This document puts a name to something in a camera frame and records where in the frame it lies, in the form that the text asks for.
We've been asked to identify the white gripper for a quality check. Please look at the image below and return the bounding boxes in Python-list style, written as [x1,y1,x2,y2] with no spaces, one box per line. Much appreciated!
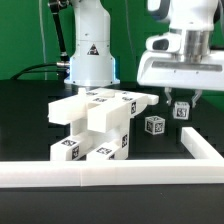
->
[137,31,224,108]

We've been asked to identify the white tagged cube nut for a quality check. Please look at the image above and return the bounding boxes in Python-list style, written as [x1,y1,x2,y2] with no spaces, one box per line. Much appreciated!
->
[145,116,165,135]
[173,101,190,120]

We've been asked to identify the white chair seat part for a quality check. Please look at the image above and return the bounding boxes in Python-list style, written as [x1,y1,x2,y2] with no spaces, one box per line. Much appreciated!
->
[70,88,131,160]

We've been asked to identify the white chair back part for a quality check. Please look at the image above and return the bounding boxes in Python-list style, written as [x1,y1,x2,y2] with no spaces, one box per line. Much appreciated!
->
[48,88,159,133]

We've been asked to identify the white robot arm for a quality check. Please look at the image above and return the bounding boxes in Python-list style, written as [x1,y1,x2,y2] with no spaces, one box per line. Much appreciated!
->
[67,0,224,97]

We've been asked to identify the white U-shaped obstacle frame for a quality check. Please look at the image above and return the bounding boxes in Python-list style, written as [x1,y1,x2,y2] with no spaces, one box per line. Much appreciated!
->
[0,127,224,188]

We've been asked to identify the black cable with connector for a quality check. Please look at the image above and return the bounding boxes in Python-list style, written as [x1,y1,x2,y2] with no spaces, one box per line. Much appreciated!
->
[9,0,72,81]

